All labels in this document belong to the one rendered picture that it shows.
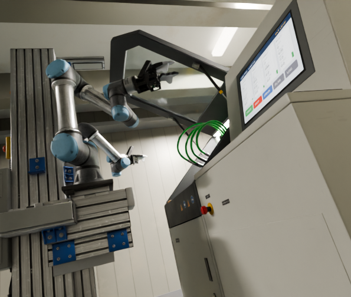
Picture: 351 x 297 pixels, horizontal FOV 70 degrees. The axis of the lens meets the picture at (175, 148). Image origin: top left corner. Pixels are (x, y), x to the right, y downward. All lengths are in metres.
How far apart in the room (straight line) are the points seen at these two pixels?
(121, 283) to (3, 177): 2.28
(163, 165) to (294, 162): 3.11
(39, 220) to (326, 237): 0.95
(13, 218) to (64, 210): 0.18
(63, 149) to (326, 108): 0.98
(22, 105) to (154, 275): 2.53
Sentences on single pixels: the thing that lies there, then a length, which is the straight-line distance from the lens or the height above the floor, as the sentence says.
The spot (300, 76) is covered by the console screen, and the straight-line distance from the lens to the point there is 0.99.
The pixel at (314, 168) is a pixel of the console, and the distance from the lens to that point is 0.62.
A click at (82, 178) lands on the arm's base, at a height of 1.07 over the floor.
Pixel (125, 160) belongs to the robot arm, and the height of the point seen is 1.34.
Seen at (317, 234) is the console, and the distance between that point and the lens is 0.66.
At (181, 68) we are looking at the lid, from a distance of 1.69.
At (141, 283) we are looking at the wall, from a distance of 3.45.
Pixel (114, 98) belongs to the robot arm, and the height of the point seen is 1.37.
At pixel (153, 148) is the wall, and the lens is 3.74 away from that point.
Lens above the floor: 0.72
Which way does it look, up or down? 19 degrees up
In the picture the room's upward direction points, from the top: 14 degrees counter-clockwise
